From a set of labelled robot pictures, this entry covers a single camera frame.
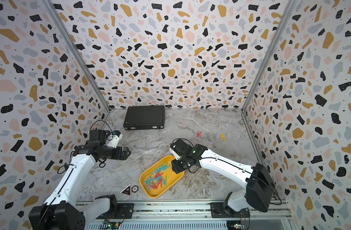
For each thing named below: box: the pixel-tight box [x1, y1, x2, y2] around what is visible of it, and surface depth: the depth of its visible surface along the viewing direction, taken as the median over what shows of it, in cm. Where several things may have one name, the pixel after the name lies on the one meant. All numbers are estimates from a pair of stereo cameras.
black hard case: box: [123, 104, 165, 131], surface depth 112 cm
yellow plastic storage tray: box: [139, 155, 185, 199], surface depth 85 cm
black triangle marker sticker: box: [119, 184, 131, 196], surface depth 82 cm
